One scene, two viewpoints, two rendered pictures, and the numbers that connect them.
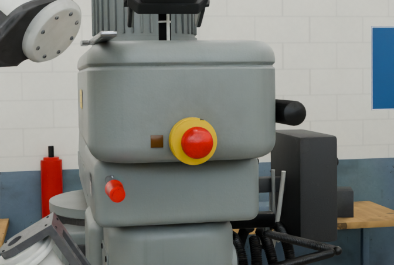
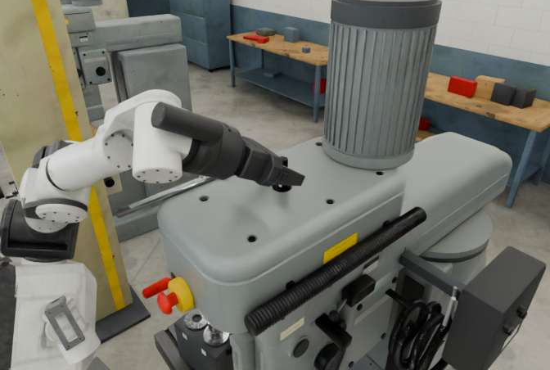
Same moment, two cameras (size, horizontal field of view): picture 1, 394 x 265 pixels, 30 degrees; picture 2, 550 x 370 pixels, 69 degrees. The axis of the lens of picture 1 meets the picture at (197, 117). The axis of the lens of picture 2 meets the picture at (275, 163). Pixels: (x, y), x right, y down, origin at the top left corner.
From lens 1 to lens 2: 109 cm
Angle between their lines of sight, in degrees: 64
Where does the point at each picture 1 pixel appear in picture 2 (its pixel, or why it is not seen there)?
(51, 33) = (53, 217)
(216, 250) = not seen: hidden behind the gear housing
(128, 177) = not seen: hidden behind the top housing
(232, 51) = (196, 259)
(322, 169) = (476, 327)
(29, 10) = (25, 208)
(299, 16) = not seen: outside the picture
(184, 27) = (369, 151)
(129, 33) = (328, 141)
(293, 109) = (249, 322)
